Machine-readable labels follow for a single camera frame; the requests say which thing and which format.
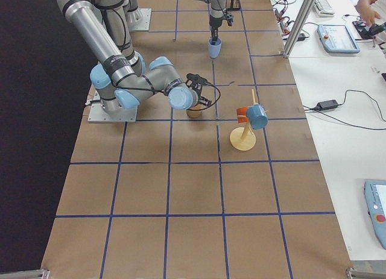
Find person's hand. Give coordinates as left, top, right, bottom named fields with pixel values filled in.
left=356, top=0, right=381, bottom=26

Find black power adapter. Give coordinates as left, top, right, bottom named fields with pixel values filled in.
left=315, top=99, right=339, bottom=111

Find blue teach pendant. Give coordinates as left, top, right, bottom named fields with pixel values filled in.
left=364, top=180, right=385, bottom=249
left=317, top=24, right=360, bottom=54

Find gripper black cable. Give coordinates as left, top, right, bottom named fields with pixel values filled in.
left=198, top=81, right=221, bottom=108

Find wooden mug tree stand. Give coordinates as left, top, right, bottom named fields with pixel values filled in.
left=229, top=89, right=258, bottom=151

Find aluminium frame post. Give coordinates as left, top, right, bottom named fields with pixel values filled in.
left=282, top=0, right=315, bottom=58

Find light blue cup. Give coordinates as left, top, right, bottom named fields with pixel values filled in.
left=208, top=38, right=222, bottom=59

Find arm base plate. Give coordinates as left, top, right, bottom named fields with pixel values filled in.
left=126, top=8, right=151, bottom=32
left=87, top=86, right=138, bottom=123

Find bamboo wooden cup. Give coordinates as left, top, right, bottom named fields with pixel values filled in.
left=186, top=109, right=202, bottom=119

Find black rack with dowel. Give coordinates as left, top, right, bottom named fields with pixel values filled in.
left=226, top=0, right=241, bottom=11

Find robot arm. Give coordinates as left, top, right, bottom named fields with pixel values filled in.
left=57, top=0, right=214, bottom=110
left=197, top=0, right=233, bottom=45

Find blue mug on stand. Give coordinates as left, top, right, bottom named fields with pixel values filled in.
left=246, top=104, right=268, bottom=130

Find orange mug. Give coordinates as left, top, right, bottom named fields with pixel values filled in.
left=236, top=106, right=249, bottom=124

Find white keyboard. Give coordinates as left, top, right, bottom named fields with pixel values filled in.
left=314, top=0, right=335, bottom=17

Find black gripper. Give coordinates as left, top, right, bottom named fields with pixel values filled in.
left=185, top=73, right=212, bottom=110
left=209, top=9, right=233, bottom=45

